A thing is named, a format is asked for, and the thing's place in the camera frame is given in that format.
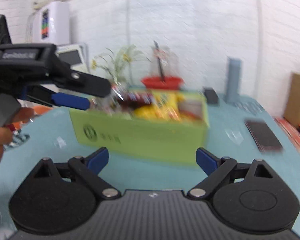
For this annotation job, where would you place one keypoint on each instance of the golden yellow snack packet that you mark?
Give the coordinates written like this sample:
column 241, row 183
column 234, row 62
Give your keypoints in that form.
column 160, row 105

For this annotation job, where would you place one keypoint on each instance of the glass pitcher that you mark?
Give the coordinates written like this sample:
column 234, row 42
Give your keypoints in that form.
column 171, row 62

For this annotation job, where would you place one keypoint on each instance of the black case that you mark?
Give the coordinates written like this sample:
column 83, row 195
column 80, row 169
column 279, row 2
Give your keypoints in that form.
column 211, row 96

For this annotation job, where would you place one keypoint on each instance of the dark brown snack packet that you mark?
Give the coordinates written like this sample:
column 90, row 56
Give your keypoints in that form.
column 136, row 98

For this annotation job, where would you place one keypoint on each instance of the silver foil snack packet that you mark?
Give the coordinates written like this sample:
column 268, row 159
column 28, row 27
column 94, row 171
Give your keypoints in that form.
column 116, row 93

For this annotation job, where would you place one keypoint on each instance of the glass vase with yellow flowers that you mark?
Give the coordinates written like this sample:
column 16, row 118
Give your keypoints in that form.
column 120, row 62

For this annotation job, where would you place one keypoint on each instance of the black stirring stick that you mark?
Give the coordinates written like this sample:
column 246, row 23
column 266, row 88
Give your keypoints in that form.
column 160, row 65

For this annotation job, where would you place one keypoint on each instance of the red plastic basket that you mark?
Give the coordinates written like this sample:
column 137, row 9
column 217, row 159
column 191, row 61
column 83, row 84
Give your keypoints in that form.
column 162, row 83

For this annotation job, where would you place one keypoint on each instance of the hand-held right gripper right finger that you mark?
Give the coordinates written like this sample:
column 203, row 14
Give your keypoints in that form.
column 207, row 160

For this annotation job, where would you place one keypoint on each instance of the red plaid tablecloth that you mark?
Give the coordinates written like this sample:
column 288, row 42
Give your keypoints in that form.
column 292, row 132

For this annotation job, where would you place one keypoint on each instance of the white water purifier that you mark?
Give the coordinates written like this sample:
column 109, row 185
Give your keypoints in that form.
column 57, row 22

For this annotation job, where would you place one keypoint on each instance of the green cardboard box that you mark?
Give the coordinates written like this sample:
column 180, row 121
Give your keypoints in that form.
column 140, row 135

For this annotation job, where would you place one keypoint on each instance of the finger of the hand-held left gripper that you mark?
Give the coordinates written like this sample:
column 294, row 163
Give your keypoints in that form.
column 70, row 101
column 90, row 86

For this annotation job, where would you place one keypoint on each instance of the grey blue thermos bottle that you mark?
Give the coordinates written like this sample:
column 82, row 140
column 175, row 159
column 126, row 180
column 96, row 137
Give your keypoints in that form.
column 233, row 80

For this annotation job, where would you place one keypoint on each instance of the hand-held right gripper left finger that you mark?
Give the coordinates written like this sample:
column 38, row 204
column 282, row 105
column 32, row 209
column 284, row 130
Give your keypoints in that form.
column 98, row 160

